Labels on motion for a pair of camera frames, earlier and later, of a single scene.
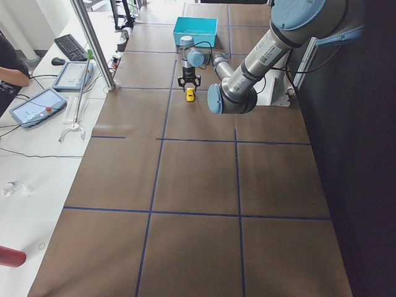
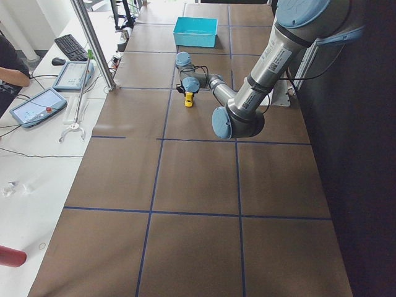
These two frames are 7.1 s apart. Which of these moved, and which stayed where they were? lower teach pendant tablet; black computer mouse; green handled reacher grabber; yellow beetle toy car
Moved: yellow beetle toy car
Stayed: green handled reacher grabber; black computer mouse; lower teach pendant tablet
